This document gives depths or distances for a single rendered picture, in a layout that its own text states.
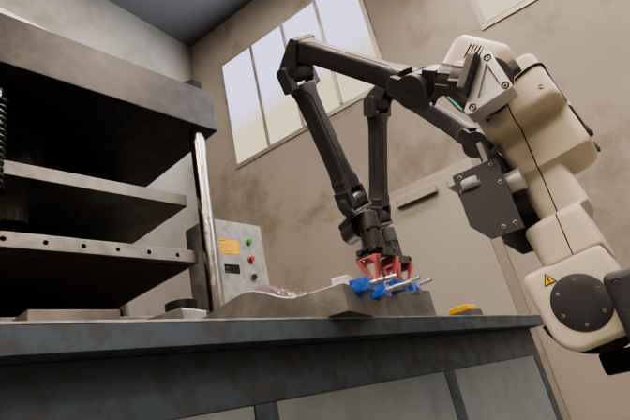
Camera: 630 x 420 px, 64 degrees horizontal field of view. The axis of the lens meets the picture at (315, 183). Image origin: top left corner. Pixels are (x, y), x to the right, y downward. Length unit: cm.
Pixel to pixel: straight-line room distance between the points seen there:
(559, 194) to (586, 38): 314
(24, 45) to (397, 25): 356
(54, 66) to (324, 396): 141
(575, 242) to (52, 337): 88
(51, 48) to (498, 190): 152
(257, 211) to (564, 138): 420
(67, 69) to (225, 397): 138
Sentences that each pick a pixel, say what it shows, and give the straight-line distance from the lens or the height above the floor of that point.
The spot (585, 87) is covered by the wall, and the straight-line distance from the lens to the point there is 406.
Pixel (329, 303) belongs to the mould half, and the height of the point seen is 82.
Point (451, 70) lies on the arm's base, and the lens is 108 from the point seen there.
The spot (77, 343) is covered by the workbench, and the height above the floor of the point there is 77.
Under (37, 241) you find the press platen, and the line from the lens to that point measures 172.
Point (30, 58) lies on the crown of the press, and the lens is 192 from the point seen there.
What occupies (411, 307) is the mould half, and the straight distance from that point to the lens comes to 138.
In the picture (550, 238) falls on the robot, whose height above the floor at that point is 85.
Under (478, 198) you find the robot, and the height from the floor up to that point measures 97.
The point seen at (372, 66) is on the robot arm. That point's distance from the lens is 119.
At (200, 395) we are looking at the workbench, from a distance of 83.
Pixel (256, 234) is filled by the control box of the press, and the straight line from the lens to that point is 231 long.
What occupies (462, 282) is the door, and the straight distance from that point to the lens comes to 387.
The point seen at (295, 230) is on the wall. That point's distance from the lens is 475.
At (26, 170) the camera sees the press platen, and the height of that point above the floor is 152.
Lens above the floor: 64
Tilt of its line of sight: 24 degrees up
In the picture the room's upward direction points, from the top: 13 degrees counter-clockwise
